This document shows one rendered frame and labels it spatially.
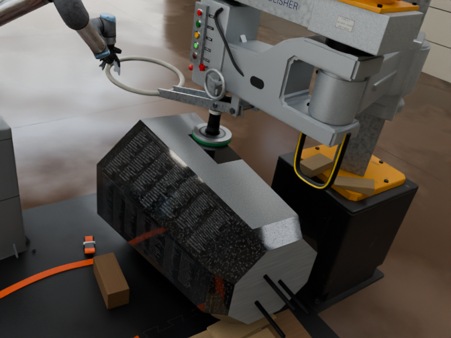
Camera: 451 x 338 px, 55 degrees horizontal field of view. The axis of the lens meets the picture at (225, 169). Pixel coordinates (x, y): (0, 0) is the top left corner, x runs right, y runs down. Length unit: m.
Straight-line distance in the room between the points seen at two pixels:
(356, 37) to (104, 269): 1.79
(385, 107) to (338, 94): 0.65
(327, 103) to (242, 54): 0.47
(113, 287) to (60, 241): 0.62
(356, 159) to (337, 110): 0.81
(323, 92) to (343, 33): 0.24
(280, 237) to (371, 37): 0.85
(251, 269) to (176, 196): 0.52
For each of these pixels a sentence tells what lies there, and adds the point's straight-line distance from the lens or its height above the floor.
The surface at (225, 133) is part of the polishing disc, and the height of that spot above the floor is 0.90.
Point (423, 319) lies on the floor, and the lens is 3.05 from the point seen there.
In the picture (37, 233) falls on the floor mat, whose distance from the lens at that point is 3.03.
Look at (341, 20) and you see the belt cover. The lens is 1.63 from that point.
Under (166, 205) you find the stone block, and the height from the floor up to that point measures 0.72.
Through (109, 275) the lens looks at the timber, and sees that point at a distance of 2.55.
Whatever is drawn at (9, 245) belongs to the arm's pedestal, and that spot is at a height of 0.10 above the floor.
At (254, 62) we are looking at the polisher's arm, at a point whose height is 1.40.
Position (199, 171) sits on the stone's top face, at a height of 0.87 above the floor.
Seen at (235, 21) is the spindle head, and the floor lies 1.52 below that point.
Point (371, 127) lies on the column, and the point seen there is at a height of 1.08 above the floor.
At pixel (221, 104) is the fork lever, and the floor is 1.11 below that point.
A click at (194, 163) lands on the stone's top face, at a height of 0.87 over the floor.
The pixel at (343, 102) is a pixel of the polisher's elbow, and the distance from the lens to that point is 1.73.
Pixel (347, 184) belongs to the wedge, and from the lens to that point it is 2.38.
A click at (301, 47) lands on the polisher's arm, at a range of 1.77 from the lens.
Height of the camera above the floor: 1.98
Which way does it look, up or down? 32 degrees down
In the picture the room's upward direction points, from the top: 10 degrees clockwise
